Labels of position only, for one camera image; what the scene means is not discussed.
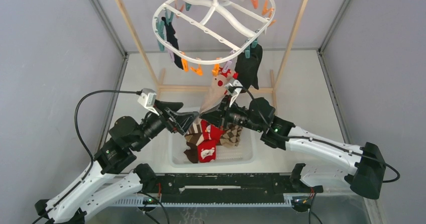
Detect brown white wavy sock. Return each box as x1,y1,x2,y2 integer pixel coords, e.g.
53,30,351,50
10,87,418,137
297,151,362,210
184,123,204,146

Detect wooden drying rack frame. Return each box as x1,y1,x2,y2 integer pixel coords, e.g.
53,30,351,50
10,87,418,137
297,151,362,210
107,0,315,116

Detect brown striped sock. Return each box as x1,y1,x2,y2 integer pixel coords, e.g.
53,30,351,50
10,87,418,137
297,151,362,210
184,142,199,164

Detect red sock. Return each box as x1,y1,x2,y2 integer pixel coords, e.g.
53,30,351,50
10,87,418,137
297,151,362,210
200,120,225,141
197,140,218,163

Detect white oval clip hanger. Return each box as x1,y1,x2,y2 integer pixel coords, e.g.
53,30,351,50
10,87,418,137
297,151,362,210
152,0,276,75

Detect white cable duct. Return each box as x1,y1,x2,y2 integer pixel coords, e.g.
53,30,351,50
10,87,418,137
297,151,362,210
104,195,294,207

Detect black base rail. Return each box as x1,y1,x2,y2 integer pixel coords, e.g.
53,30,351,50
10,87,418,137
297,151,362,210
139,173,323,201

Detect white plastic laundry basket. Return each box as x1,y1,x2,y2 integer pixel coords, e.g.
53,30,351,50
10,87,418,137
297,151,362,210
168,107,257,169

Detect black sock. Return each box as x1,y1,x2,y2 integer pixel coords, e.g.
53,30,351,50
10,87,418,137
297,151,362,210
235,44,263,89

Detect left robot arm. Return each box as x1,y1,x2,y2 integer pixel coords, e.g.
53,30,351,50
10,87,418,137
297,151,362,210
35,100,199,223

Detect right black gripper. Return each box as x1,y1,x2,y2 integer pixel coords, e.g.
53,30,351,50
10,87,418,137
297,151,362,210
199,95,263,133

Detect argyle brown sock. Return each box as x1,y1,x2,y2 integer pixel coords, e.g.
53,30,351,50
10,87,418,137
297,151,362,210
220,125,243,148

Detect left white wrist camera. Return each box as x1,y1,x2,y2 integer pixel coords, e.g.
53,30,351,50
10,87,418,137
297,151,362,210
137,88,159,116

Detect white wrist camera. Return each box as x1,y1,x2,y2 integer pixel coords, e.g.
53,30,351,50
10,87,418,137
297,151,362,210
137,88,159,116
225,79,243,107

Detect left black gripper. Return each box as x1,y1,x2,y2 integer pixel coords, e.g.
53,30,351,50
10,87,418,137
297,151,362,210
133,99,199,151

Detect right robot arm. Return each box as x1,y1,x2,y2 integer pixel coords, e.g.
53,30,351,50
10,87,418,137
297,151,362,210
200,96,386,199

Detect santa pattern dark sock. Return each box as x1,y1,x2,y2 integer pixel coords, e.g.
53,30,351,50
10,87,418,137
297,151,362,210
161,17,184,70

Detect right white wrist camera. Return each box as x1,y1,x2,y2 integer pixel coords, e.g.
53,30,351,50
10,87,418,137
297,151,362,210
225,79,243,107

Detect beige sock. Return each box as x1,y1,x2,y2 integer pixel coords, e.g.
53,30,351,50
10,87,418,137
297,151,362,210
199,68,238,113

